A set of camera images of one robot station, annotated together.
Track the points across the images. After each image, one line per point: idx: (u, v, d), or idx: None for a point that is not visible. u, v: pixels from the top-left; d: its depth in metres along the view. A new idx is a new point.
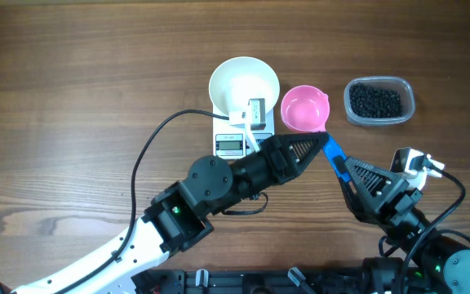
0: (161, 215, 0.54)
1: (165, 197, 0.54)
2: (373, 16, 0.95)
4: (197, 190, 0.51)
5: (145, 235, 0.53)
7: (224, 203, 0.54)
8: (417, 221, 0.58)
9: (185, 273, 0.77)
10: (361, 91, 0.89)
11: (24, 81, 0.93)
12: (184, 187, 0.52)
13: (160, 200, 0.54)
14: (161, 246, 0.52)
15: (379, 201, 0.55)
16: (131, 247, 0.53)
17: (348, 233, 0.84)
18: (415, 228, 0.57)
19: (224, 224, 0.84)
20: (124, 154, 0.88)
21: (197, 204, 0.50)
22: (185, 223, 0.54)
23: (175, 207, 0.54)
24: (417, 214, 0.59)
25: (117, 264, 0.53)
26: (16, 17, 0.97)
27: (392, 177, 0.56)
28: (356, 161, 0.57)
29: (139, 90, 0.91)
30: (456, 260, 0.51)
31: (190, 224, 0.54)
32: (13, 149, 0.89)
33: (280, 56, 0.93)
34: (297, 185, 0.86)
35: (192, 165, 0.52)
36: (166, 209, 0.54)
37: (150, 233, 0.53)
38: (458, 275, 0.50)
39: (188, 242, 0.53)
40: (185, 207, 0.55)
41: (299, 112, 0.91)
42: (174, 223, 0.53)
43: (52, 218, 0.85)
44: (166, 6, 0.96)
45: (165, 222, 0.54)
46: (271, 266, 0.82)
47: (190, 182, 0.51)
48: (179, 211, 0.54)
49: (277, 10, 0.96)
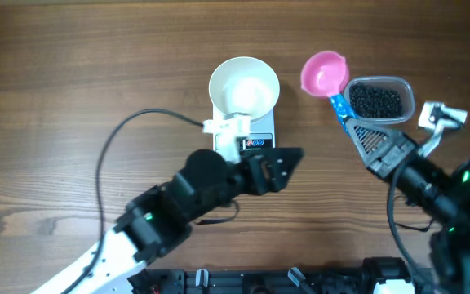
0: (133, 224, 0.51)
1: (137, 203, 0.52)
2: (373, 15, 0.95)
4: (196, 179, 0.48)
5: (113, 247, 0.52)
7: (209, 203, 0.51)
8: (427, 177, 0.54)
9: (185, 273, 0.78)
10: (361, 91, 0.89)
11: (24, 82, 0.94)
12: (180, 177, 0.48)
13: (132, 207, 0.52)
14: (135, 256, 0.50)
15: (371, 156, 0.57)
16: (103, 260, 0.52)
17: (348, 233, 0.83)
18: (427, 183, 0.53)
19: (224, 224, 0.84)
20: (124, 154, 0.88)
21: (193, 192, 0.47)
22: (161, 227, 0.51)
23: (148, 213, 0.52)
24: (423, 168, 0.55)
25: (89, 279, 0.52)
26: (16, 17, 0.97)
27: (388, 133, 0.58)
28: (356, 123, 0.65)
29: (139, 90, 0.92)
30: None
31: (167, 230, 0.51)
32: (13, 149, 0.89)
33: (280, 56, 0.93)
34: (297, 185, 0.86)
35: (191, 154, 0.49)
36: (138, 216, 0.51)
37: (121, 244, 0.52)
38: None
39: (165, 247, 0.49)
40: (158, 212, 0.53)
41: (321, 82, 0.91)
42: (148, 230, 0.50)
43: (53, 218, 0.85)
44: (166, 5, 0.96)
45: (139, 230, 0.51)
46: (271, 266, 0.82)
47: (186, 171, 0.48)
48: (152, 218, 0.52)
49: (276, 10, 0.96)
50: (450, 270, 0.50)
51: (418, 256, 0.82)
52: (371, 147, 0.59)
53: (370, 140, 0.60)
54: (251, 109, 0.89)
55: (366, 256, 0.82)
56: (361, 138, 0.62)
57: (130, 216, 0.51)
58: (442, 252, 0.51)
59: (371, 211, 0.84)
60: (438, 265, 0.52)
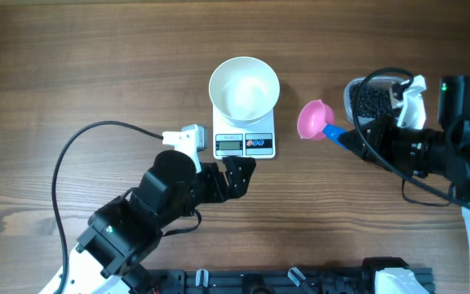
0: (97, 239, 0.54)
1: (99, 219, 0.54)
2: (373, 16, 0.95)
4: (166, 175, 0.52)
5: (77, 264, 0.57)
7: (177, 205, 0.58)
8: (415, 137, 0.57)
9: (185, 273, 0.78)
10: (361, 91, 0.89)
11: (24, 81, 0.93)
12: (151, 176, 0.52)
13: (93, 224, 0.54)
14: (102, 273, 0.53)
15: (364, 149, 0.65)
16: (72, 281, 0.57)
17: (348, 233, 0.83)
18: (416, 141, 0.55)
19: (224, 224, 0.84)
20: (124, 154, 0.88)
21: (167, 187, 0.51)
22: (124, 237, 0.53)
23: (109, 226, 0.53)
24: (410, 134, 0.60)
25: None
26: (16, 17, 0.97)
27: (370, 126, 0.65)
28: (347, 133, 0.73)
29: (139, 90, 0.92)
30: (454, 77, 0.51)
31: (135, 236, 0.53)
32: (13, 148, 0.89)
33: (280, 56, 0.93)
34: (296, 185, 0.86)
35: (157, 157, 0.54)
36: (100, 228, 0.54)
37: (83, 263, 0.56)
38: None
39: (136, 255, 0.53)
40: (119, 224, 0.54)
41: (313, 119, 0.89)
42: (112, 243, 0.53)
43: (52, 219, 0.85)
44: (166, 5, 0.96)
45: (104, 244, 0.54)
46: (271, 266, 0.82)
47: (156, 171, 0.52)
48: (115, 230, 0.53)
49: (276, 10, 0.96)
50: None
51: (417, 256, 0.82)
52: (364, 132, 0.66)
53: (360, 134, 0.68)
54: (251, 109, 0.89)
55: (366, 256, 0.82)
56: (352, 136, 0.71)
57: (92, 229, 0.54)
58: (453, 166, 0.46)
59: (370, 211, 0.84)
60: (460, 181, 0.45)
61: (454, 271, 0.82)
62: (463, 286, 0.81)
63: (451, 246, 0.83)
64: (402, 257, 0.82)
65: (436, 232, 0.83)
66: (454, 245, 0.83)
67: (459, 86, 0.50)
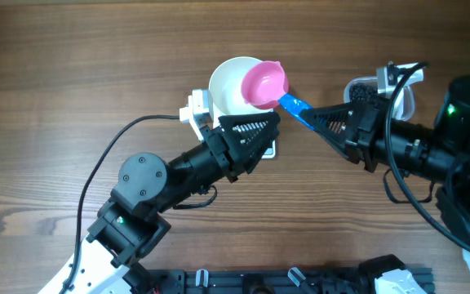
0: (106, 229, 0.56)
1: (108, 209, 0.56)
2: (373, 15, 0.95)
4: (132, 193, 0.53)
5: (90, 254, 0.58)
7: (168, 200, 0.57)
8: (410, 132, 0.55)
9: (185, 273, 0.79)
10: (361, 91, 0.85)
11: (24, 81, 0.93)
12: (118, 193, 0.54)
13: (104, 214, 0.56)
14: (112, 262, 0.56)
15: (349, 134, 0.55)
16: (82, 270, 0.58)
17: (348, 233, 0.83)
18: (411, 140, 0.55)
19: (224, 224, 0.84)
20: (124, 155, 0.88)
21: (134, 209, 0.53)
22: (132, 230, 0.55)
23: (120, 217, 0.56)
24: (406, 128, 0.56)
25: (70, 291, 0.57)
26: (16, 17, 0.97)
27: (353, 108, 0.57)
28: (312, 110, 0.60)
29: (139, 90, 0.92)
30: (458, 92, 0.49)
31: (143, 228, 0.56)
32: (13, 149, 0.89)
33: (280, 56, 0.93)
34: (297, 185, 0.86)
35: (121, 171, 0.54)
36: (110, 219, 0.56)
37: (95, 251, 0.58)
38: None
39: (144, 246, 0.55)
40: (130, 216, 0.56)
41: (267, 81, 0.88)
42: (122, 235, 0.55)
43: (52, 219, 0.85)
44: (166, 5, 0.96)
45: (113, 235, 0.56)
46: (271, 266, 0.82)
47: (124, 187, 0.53)
48: (125, 222, 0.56)
49: (277, 10, 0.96)
50: None
51: (418, 256, 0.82)
52: (339, 128, 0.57)
53: (335, 122, 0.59)
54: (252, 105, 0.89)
55: (366, 256, 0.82)
56: (326, 124, 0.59)
57: (103, 221, 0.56)
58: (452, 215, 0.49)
59: (371, 211, 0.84)
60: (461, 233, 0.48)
61: (454, 271, 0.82)
62: (463, 286, 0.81)
63: (451, 247, 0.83)
64: (402, 258, 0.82)
65: (436, 233, 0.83)
66: (454, 245, 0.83)
67: None
